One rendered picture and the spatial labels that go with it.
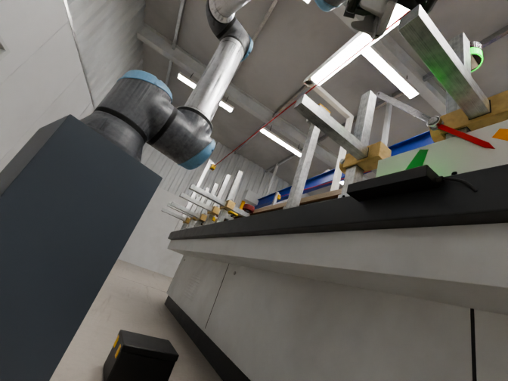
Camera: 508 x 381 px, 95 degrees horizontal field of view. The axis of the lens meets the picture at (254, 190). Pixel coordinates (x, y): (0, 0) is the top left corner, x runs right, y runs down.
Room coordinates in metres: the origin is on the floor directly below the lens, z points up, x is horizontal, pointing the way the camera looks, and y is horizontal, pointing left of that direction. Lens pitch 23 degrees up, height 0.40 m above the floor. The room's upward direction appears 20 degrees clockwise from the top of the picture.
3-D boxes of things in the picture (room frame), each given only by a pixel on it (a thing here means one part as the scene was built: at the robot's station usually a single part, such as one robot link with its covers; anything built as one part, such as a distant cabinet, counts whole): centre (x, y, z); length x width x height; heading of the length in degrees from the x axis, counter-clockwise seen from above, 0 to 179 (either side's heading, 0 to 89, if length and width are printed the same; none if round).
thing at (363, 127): (0.58, -0.26, 0.89); 0.04 x 0.04 x 0.48; 23
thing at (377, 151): (0.56, -0.27, 0.84); 0.14 x 0.06 x 0.05; 23
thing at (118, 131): (0.62, 0.43, 0.65); 0.19 x 0.19 x 0.10
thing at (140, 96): (0.62, 0.42, 0.79); 0.17 x 0.15 x 0.18; 129
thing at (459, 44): (0.35, -0.36, 0.90); 0.04 x 0.04 x 0.48; 23
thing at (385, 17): (0.24, -0.09, 0.91); 0.06 x 0.03 x 0.09; 85
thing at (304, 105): (0.52, -0.23, 0.84); 0.44 x 0.03 x 0.04; 113
